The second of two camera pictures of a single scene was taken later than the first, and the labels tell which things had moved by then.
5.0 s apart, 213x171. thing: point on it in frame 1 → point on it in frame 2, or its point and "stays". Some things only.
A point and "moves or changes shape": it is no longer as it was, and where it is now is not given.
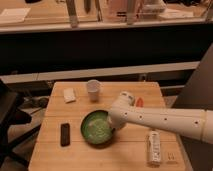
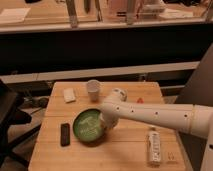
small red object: (139, 103) stays
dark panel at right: (198, 95) stays
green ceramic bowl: (96, 129) moves or changes shape
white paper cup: (93, 88) stays
